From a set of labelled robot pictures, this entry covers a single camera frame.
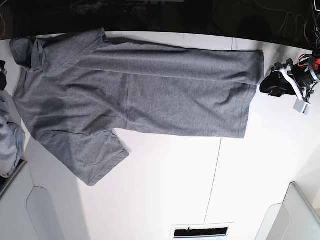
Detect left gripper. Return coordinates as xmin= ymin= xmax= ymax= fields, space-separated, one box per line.
xmin=259 ymin=58 xmax=314 ymax=102

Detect grey t-shirt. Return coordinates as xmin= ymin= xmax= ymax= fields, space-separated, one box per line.
xmin=10 ymin=28 xmax=264 ymax=186

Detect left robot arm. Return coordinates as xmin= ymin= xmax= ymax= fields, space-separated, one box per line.
xmin=259 ymin=0 xmax=320 ymax=104

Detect grey clothes pile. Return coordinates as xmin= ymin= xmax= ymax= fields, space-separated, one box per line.
xmin=0 ymin=97 xmax=26 ymax=178

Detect white right bin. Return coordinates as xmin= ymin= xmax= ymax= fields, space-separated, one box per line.
xmin=255 ymin=182 xmax=320 ymax=240

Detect white bin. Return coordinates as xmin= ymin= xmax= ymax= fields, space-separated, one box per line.
xmin=0 ymin=161 xmax=65 ymax=240
xmin=255 ymin=182 xmax=320 ymax=240

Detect white left bin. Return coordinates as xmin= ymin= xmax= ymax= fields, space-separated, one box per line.
xmin=0 ymin=161 xmax=65 ymax=240

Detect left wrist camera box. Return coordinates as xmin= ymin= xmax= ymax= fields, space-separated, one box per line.
xmin=293 ymin=99 xmax=312 ymax=115

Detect white cables in background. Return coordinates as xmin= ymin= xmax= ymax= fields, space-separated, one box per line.
xmin=254 ymin=0 xmax=308 ymax=36

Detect table cable grommet slot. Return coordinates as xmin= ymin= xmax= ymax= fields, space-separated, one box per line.
xmin=170 ymin=222 xmax=234 ymax=240

